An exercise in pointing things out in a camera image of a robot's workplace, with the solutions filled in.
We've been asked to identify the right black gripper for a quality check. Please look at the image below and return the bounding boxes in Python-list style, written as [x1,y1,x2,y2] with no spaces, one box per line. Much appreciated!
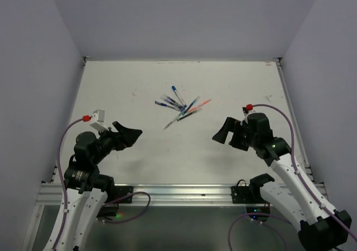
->
[212,115,258,150]

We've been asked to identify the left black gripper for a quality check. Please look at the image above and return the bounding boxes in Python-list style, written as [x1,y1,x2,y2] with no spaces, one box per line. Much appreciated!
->
[91,120,142,165]

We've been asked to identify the dark blue grip pen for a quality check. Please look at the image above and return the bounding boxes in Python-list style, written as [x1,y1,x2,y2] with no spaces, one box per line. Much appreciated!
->
[155,100,178,110]

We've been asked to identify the grey clear pen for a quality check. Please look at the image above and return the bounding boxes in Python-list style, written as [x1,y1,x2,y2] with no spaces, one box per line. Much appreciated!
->
[163,113,181,130]

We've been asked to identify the blue clear gel pen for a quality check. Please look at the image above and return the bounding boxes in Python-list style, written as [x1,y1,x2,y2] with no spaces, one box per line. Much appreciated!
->
[163,94,183,107]

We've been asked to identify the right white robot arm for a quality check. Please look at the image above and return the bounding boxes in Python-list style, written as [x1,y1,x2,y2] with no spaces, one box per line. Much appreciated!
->
[212,113,352,250]

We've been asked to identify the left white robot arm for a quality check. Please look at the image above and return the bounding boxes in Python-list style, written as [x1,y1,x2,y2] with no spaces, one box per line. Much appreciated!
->
[44,121,143,250]

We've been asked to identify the orange gel pen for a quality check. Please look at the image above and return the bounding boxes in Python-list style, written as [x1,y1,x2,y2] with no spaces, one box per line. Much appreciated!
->
[193,99,212,110]

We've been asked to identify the teal dark gel pen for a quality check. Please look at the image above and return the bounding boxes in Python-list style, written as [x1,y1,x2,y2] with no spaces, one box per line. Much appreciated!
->
[176,108,202,122]

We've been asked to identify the blue pen under orange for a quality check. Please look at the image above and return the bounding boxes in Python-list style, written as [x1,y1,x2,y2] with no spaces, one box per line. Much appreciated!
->
[182,96,200,116]

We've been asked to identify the blue cap marker pen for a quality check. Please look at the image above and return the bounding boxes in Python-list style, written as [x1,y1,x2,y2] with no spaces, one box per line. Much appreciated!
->
[172,86,187,108]

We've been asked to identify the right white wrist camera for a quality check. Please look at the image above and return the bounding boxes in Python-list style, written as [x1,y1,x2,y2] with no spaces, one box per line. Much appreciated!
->
[242,104,255,123]

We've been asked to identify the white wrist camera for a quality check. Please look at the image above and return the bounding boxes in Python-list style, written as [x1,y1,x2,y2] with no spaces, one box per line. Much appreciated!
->
[242,104,255,123]
[89,109,108,132]

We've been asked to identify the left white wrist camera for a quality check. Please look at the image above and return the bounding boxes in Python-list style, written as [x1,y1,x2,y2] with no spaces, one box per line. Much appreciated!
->
[89,109,108,132]

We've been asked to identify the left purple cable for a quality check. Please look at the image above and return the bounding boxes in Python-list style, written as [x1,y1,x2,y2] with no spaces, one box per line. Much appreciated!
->
[51,115,152,249]

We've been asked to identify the purple cable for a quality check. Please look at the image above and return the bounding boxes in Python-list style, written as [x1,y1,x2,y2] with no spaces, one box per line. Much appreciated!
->
[51,115,152,249]
[228,103,357,251]

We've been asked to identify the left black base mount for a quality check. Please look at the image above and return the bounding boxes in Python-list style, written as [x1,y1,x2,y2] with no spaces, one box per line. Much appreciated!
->
[97,185,134,221]

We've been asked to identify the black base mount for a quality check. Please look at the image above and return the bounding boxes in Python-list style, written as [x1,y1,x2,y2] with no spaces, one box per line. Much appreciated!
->
[97,185,134,221]
[230,179,271,223]

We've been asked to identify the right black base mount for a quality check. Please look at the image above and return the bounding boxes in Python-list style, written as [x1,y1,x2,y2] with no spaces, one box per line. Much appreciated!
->
[230,179,271,223]

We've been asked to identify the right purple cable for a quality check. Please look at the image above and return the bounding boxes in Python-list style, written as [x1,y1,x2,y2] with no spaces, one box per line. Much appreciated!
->
[228,103,357,251]

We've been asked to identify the aluminium front rail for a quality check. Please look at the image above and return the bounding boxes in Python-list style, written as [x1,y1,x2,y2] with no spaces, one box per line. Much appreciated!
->
[35,181,329,207]

